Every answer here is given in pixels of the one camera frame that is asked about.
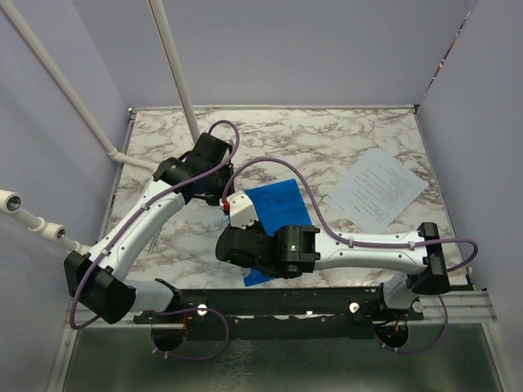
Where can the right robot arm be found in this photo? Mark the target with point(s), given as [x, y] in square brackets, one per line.
[416, 257]

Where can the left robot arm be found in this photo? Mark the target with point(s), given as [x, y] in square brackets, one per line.
[97, 278]

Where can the metal pen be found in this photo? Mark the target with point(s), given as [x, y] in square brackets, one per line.
[153, 242]

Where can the white printed paper sheet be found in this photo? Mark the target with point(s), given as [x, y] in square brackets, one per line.
[375, 191]

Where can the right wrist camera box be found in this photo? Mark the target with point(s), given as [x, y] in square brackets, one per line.
[240, 210]

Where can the white pvc pipe frame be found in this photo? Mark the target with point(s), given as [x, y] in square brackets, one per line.
[49, 154]

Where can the blue clip file folder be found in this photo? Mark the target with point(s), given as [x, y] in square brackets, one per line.
[277, 205]

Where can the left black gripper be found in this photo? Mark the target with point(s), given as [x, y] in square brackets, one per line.
[228, 171]

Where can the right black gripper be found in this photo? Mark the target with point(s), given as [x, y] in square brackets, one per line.
[254, 226]

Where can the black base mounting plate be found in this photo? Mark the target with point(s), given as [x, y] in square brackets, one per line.
[266, 330]

